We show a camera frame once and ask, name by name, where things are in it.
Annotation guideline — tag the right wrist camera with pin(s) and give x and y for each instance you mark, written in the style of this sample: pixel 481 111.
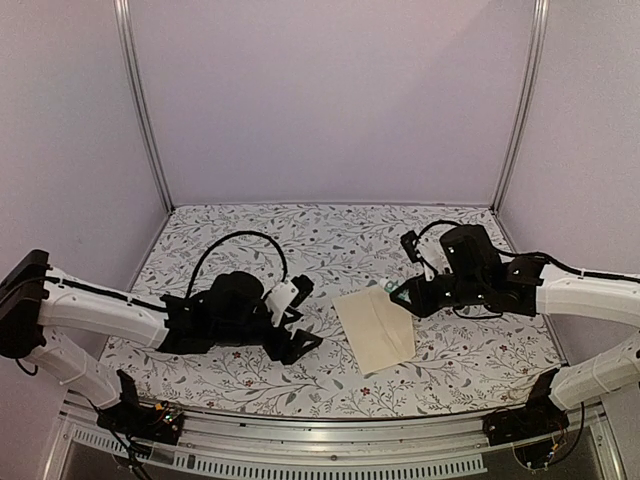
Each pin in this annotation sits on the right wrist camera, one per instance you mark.
pixel 428 254

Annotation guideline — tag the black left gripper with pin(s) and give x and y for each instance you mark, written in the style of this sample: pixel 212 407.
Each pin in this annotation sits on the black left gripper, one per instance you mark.
pixel 300 339

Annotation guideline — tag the front aluminium rail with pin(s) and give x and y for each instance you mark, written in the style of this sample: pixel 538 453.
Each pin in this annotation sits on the front aluminium rail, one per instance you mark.
pixel 217 444

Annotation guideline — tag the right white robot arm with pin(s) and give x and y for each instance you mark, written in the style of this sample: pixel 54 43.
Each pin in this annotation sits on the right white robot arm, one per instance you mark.
pixel 595 295

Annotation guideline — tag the right aluminium frame post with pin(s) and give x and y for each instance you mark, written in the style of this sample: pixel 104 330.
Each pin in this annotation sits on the right aluminium frame post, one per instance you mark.
pixel 525 100

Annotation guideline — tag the green white glue stick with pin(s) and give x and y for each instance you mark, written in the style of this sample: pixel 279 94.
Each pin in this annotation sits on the green white glue stick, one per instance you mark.
pixel 389 286

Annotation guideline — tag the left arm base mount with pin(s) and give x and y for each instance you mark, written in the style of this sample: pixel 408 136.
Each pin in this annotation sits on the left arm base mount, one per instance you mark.
pixel 163 422

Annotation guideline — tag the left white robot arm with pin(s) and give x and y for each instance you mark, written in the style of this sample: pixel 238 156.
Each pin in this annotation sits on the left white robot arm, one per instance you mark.
pixel 38 301

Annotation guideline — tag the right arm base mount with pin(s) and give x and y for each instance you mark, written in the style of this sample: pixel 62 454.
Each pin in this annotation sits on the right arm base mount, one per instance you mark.
pixel 538 416

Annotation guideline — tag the cream envelope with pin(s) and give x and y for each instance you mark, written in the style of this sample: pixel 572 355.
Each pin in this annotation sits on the cream envelope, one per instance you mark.
pixel 380 333

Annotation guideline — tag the floral patterned table mat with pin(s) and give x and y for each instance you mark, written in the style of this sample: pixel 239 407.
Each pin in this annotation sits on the floral patterned table mat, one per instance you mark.
pixel 463 361

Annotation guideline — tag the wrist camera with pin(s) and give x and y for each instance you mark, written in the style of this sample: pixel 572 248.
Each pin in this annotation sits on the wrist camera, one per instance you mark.
pixel 288 293
pixel 428 254

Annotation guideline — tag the left aluminium frame post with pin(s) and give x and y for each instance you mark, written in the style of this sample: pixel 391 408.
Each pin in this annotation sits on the left aluminium frame post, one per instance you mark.
pixel 125 29

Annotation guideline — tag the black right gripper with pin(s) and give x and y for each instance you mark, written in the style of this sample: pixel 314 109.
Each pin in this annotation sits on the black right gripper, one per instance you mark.
pixel 420 304

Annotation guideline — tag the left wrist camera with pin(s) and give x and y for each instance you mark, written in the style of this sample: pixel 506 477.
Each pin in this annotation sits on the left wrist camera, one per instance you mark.
pixel 288 293

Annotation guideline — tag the aluminium frame post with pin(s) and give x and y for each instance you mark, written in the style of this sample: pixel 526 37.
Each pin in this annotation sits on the aluminium frame post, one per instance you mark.
pixel 525 100
pixel 125 29

